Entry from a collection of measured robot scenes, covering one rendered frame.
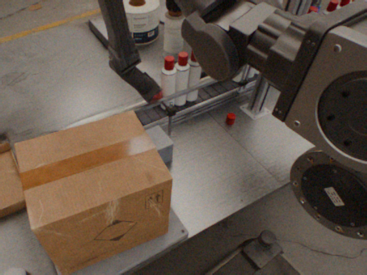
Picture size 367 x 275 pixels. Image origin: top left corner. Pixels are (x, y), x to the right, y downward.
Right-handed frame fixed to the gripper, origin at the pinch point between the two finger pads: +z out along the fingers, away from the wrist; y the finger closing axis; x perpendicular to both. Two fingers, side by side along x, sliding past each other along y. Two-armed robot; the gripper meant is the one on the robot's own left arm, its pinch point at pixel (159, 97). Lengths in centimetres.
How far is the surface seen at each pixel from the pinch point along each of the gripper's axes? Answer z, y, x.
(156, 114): 3.0, -2.0, 5.2
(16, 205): -29, -14, 50
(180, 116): 9.8, -5.7, -0.4
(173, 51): 14.6, 24.0, -15.9
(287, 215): 116, -39, 2
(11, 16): 73, 292, 73
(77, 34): 7, 74, 12
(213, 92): 18.9, -2.5, -15.2
